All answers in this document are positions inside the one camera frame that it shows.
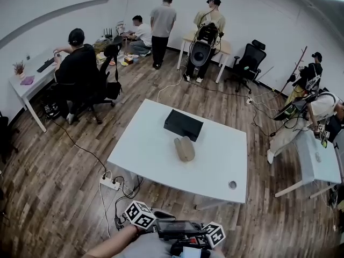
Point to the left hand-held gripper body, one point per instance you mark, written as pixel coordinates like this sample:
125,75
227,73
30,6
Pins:
139,214

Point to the black shoulder bag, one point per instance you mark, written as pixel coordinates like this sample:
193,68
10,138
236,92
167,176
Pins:
114,90

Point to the small potted plant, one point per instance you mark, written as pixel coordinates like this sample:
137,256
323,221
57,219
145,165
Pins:
18,68

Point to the group of colourful dishes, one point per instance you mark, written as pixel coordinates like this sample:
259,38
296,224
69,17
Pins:
126,62

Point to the person's left forearm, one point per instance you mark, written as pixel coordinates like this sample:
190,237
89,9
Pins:
115,240

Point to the black office chair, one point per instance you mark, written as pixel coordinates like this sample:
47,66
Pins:
107,71
250,58

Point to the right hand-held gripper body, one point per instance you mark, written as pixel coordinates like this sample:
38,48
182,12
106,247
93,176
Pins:
215,234

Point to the grey backpack rig shell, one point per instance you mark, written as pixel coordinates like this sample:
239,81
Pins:
200,54

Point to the black keyboard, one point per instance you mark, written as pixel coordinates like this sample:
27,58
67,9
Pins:
45,65

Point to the wooden coat rack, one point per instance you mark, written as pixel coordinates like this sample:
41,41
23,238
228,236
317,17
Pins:
295,66

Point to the white desk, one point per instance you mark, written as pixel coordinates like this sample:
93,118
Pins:
35,82
317,168

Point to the black chest-mounted screen device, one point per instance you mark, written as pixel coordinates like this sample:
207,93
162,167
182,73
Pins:
174,226

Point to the black rectangular box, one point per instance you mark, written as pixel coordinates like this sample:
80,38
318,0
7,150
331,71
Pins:
182,122

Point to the wooden top desk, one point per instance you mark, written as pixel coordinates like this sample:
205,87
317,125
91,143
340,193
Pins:
225,47

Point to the tan cylindrical roll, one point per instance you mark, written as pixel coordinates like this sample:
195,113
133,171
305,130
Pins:
185,150

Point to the small white power strip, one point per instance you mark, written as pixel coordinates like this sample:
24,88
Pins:
250,100

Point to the pink cloth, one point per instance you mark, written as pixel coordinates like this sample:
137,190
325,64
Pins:
27,80

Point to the black router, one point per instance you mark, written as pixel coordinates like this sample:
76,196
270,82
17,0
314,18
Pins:
107,33

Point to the large white power strip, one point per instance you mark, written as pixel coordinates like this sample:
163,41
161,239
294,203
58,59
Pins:
108,182

